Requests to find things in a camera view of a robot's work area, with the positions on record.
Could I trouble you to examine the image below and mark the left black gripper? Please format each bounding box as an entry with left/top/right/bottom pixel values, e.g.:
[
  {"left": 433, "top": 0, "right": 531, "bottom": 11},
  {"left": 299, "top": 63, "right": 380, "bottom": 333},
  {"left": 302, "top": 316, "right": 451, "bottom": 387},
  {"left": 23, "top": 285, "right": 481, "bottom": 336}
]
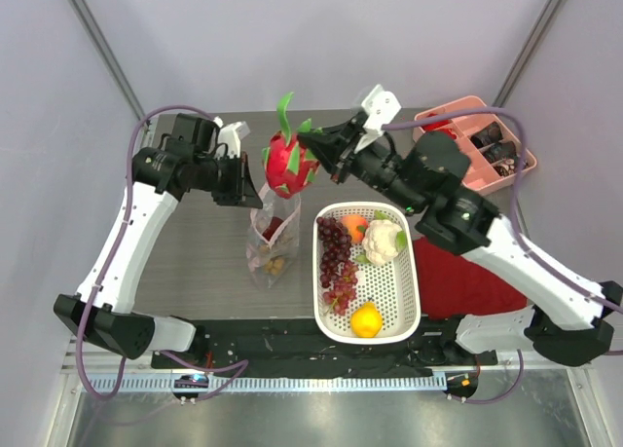
[{"left": 194, "top": 151, "right": 264, "bottom": 208}]

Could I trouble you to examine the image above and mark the dark red apple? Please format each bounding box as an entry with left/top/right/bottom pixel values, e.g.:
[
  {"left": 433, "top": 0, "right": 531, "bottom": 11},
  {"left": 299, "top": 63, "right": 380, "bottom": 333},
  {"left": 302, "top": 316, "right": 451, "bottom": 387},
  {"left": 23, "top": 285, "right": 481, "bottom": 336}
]
[{"left": 262, "top": 216, "right": 286, "bottom": 241}]

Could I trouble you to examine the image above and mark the pink dragon fruit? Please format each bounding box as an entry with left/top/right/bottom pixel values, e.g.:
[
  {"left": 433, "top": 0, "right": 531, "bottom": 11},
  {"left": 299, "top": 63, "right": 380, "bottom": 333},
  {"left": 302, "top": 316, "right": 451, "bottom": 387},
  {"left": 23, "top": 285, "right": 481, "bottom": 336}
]
[{"left": 262, "top": 92, "right": 320, "bottom": 199}]

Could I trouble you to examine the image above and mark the clear pink-dotted zip bag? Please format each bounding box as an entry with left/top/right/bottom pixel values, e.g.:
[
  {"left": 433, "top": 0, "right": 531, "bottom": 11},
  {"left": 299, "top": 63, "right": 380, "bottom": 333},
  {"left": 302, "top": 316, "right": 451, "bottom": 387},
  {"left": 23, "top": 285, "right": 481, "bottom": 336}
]
[{"left": 246, "top": 183, "right": 301, "bottom": 289}]

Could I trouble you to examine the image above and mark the yellow-brown longan bunch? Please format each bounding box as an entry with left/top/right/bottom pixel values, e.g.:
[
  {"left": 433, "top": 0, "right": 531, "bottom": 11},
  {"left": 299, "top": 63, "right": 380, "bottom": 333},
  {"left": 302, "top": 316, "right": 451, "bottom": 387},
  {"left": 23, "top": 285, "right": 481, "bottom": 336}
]
[{"left": 262, "top": 256, "right": 288, "bottom": 277}]

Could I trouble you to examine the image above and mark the orange peach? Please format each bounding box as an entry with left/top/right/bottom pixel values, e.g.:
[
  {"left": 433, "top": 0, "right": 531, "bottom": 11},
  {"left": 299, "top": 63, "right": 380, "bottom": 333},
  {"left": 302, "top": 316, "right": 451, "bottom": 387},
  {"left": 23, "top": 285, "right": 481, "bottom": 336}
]
[{"left": 340, "top": 214, "right": 369, "bottom": 244}]

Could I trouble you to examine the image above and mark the white cauliflower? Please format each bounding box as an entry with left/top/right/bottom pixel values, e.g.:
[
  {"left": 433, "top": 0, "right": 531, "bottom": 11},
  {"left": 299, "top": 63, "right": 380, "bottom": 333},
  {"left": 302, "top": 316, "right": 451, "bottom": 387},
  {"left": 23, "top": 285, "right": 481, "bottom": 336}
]
[{"left": 361, "top": 218, "right": 407, "bottom": 266}]

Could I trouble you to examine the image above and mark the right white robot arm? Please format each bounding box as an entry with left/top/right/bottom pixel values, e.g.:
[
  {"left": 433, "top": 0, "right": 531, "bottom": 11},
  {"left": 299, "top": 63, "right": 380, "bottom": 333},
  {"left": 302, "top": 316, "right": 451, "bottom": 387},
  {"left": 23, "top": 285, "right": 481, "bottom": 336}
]
[{"left": 298, "top": 111, "right": 622, "bottom": 367}]

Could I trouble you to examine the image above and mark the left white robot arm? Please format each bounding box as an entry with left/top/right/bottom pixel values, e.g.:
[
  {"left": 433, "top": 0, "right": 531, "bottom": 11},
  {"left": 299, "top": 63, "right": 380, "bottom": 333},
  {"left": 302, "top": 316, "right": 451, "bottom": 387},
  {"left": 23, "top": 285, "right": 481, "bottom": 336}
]
[{"left": 54, "top": 114, "right": 262, "bottom": 368}]

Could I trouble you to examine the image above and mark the dark purple grape bunch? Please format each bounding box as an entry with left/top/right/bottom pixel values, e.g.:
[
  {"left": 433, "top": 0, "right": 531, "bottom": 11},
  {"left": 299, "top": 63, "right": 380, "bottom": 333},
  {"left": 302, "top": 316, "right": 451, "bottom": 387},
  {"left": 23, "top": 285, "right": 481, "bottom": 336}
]
[{"left": 315, "top": 216, "right": 351, "bottom": 288}]

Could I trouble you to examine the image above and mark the red pieces upper compartment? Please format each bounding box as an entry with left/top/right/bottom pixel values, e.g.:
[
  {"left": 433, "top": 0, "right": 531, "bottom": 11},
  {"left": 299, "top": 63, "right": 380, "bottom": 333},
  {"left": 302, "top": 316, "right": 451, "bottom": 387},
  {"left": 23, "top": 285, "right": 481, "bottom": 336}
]
[{"left": 421, "top": 111, "right": 452, "bottom": 130}]

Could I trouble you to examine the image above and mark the red grape bunch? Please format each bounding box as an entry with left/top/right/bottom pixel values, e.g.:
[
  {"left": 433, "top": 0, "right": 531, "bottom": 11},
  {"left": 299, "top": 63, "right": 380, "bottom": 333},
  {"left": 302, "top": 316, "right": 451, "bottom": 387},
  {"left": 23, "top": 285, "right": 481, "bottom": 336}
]
[{"left": 320, "top": 261, "right": 358, "bottom": 316}]

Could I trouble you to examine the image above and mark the dark patterned cup upper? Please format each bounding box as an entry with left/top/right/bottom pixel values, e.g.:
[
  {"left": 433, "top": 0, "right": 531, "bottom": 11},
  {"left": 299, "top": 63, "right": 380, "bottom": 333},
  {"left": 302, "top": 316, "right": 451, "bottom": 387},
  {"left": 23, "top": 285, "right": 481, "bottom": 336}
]
[{"left": 469, "top": 122, "right": 503, "bottom": 149}]

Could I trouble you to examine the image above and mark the dark patterned cup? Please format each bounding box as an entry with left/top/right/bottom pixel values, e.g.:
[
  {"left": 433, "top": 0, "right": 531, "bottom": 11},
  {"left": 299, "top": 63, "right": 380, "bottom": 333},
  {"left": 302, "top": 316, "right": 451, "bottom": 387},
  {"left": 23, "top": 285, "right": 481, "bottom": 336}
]
[
  {"left": 469, "top": 122, "right": 503, "bottom": 149},
  {"left": 483, "top": 141, "right": 529, "bottom": 177}
]

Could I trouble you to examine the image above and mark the pink divided tray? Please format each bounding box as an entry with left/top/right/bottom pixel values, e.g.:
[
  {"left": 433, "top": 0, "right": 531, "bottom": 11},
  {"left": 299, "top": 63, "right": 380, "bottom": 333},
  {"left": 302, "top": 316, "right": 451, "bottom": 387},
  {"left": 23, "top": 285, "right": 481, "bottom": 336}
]
[{"left": 413, "top": 114, "right": 522, "bottom": 195}]

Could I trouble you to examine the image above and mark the yellow lemon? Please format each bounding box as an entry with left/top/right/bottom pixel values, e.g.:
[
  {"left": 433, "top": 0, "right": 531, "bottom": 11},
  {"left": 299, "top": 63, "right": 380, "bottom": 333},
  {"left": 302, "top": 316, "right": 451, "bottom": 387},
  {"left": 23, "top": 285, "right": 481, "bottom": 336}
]
[{"left": 350, "top": 302, "right": 384, "bottom": 338}]

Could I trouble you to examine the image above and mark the dark patterned cup lower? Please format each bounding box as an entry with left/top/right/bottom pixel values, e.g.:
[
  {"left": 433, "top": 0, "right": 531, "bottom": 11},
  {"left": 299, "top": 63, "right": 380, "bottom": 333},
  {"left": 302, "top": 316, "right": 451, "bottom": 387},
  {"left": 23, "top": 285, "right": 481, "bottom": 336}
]
[{"left": 483, "top": 141, "right": 529, "bottom": 177}]

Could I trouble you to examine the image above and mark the red cloth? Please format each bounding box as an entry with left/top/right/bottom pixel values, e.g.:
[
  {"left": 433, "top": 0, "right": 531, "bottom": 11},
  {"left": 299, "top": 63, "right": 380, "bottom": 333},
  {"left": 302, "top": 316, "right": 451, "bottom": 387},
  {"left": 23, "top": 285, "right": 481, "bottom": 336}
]
[{"left": 413, "top": 238, "right": 527, "bottom": 319}]

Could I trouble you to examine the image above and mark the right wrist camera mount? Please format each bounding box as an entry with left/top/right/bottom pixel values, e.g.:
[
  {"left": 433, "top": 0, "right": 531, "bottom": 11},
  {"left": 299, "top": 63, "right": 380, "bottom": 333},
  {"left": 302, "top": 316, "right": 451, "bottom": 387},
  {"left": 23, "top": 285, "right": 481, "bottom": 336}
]
[{"left": 354, "top": 84, "right": 402, "bottom": 154}]

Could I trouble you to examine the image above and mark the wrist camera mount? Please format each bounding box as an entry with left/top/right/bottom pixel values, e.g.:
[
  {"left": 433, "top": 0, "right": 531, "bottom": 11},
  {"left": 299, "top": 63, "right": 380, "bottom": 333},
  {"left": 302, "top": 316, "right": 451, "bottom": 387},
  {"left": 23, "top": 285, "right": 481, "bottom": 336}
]
[
  {"left": 354, "top": 84, "right": 402, "bottom": 154},
  {"left": 213, "top": 117, "right": 250, "bottom": 159}
]

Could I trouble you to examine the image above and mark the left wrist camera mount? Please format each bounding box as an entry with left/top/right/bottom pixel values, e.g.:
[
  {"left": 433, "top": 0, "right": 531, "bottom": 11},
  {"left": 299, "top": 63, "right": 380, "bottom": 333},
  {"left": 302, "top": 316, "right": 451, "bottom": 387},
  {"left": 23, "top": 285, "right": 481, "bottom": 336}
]
[{"left": 213, "top": 117, "right": 250, "bottom": 159}]

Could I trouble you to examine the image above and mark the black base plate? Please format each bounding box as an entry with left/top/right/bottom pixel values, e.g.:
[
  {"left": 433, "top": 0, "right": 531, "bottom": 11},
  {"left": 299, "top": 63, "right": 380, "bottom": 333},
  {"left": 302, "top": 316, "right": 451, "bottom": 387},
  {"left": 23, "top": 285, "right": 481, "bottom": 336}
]
[{"left": 176, "top": 317, "right": 497, "bottom": 379}]

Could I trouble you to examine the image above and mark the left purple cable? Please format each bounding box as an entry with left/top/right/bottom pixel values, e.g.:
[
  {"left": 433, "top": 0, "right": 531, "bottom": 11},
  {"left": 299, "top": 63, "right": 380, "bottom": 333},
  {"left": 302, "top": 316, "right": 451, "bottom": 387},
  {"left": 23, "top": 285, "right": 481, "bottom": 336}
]
[{"left": 75, "top": 104, "right": 250, "bottom": 400}]

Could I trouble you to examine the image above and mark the purple cable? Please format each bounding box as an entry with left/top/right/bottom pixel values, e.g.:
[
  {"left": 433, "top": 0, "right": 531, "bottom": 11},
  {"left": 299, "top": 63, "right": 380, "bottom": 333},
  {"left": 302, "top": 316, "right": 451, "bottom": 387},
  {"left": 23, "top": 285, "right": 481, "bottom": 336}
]
[
  {"left": 75, "top": 104, "right": 250, "bottom": 400},
  {"left": 382, "top": 106, "right": 623, "bottom": 405}
]

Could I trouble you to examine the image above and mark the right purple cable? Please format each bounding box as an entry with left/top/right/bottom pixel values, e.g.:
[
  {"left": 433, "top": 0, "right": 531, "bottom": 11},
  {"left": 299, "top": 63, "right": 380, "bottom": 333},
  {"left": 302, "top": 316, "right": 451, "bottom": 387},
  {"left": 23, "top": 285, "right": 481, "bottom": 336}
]
[{"left": 382, "top": 106, "right": 623, "bottom": 405}]

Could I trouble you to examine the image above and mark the white slotted cable duct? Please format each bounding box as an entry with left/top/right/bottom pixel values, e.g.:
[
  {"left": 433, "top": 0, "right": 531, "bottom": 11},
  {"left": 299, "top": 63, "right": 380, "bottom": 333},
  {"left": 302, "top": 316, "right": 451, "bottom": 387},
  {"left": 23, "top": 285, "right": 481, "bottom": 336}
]
[{"left": 82, "top": 374, "right": 448, "bottom": 393}]

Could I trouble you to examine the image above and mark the left aluminium frame post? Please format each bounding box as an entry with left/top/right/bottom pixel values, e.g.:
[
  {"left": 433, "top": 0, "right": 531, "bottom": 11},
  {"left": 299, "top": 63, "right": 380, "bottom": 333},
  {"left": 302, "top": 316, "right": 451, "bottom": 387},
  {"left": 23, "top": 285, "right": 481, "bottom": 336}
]
[{"left": 67, "top": 0, "right": 145, "bottom": 120}]

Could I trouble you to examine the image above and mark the aluminium frame post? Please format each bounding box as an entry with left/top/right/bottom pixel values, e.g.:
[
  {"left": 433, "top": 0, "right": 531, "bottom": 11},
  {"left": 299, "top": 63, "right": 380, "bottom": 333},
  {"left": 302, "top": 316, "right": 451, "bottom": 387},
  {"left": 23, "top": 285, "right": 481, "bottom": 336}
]
[
  {"left": 494, "top": 0, "right": 568, "bottom": 106},
  {"left": 67, "top": 0, "right": 145, "bottom": 120}
]

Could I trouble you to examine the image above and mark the right aluminium frame post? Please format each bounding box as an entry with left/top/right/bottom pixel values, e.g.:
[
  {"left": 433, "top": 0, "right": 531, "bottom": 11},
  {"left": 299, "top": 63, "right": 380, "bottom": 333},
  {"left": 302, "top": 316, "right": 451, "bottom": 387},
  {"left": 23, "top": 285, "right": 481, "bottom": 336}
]
[{"left": 494, "top": 0, "right": 568, "bottom": 106}]

